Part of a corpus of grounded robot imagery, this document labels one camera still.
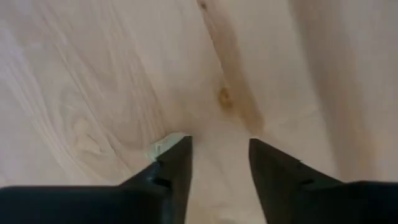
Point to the cream plastic skull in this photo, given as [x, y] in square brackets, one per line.
[161, 146]

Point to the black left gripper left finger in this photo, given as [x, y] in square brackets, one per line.
[124, 205]

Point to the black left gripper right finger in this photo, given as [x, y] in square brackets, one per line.
[311, 202]

